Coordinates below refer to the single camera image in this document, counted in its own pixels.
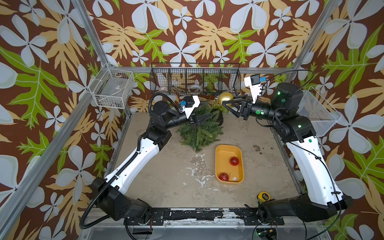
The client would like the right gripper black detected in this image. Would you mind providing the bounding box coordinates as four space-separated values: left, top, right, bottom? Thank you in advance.
225 96 287 127

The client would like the gold ball ornament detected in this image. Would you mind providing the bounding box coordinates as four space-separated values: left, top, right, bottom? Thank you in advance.
218 92 234 106

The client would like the red faceted ornament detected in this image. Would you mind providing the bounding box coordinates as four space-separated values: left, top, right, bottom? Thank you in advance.
219 173 229 182
230 157 240 166

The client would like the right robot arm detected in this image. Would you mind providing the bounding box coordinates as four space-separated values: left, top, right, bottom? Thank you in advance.
219 83 353 222

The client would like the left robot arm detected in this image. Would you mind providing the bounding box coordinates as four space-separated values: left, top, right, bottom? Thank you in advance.
80 96 213 230

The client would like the black tree pot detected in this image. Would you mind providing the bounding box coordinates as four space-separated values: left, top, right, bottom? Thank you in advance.
211 109 224 126

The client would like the small green christmas tree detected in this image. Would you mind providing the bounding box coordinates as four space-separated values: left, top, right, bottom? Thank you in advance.
177 108 224 153

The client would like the yellow plastic tray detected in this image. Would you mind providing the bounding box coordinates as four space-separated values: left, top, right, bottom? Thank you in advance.
215 145 245 184

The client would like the white mesh basket right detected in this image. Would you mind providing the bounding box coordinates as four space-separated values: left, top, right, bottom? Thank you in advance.
297 88 342 137

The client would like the yellow tape measure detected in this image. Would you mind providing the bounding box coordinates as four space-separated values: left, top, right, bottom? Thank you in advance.
257 191 271 203

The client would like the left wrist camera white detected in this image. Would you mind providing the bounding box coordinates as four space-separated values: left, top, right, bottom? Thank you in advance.
179 96 201 119

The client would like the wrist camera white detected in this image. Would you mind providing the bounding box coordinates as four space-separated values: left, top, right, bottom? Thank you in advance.
244 74 267 104
179 96 201 119

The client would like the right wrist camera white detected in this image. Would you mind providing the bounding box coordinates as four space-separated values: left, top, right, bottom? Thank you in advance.
244 74 267 104

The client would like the black wire basket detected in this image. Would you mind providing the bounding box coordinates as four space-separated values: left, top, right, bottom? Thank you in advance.
150 63 241 96

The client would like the white wire basket left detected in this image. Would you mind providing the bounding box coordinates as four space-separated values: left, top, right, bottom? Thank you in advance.
89 65 135 109

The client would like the black mounting rail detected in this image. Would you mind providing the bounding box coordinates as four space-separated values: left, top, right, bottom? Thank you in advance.
124 207 285 226

